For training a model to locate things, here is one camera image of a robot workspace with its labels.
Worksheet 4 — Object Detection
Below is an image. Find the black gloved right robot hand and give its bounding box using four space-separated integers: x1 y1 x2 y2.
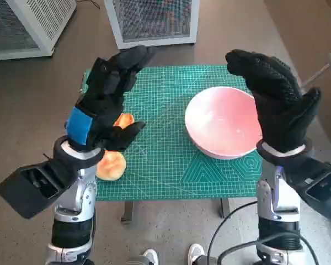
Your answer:
225 49 322 153

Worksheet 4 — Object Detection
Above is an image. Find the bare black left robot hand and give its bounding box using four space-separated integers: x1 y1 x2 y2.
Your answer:
65 45 157 152

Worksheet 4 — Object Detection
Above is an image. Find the braided oblong toy bread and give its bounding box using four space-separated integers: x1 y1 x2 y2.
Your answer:
113 113 135 130

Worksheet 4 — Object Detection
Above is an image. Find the pink bowl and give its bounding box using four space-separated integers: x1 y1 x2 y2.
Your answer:
184 86 263 160

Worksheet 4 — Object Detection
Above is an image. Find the round toy bread bun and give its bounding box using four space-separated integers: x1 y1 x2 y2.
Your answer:
95 150 127 182

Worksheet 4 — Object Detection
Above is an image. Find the green cutting mat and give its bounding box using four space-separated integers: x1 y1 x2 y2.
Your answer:
83 65 265 202

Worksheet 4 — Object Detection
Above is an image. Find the small white mesh cabinet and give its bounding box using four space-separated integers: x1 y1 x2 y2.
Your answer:
103 0 201 50

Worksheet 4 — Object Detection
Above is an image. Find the large white mesh cabinet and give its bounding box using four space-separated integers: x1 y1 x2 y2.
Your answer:
0 0 77 61

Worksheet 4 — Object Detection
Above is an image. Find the black metal table leg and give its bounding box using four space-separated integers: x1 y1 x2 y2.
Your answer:
219 198 232 219
120 200 135 225

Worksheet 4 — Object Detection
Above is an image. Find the white shoe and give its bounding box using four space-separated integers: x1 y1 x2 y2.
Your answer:
142 248 159 265
187 243 206 265

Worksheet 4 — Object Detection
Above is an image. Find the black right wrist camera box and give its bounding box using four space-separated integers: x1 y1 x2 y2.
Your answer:
285 156 331 230

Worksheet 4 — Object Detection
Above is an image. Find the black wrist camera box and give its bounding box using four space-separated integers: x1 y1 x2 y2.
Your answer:
0 160 78 220
285 156 331 230

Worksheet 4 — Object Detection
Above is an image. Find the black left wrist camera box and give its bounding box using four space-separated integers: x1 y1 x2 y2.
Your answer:
0 160 78 220

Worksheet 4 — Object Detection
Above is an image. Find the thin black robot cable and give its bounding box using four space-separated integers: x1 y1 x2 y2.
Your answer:
208 200 258 265

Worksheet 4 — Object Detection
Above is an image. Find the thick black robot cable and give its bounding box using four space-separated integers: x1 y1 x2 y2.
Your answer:
216 233 321 265

